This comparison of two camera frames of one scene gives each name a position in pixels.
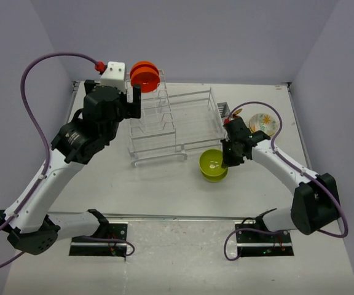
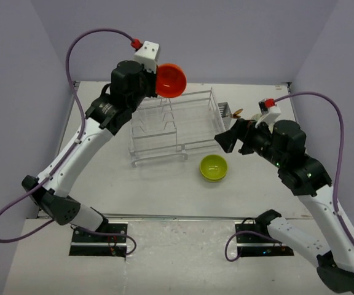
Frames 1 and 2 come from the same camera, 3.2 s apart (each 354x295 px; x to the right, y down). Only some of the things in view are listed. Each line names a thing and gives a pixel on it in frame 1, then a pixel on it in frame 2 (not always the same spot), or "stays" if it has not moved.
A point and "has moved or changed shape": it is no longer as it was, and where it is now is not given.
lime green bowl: (210, 164) has moved or changed shape
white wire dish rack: (171, 123) stays
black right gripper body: (231, 157) → (257, 140)
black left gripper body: (123, 101) → (149, 83)
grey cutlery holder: (224, 109) stays
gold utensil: (236, 112) stays
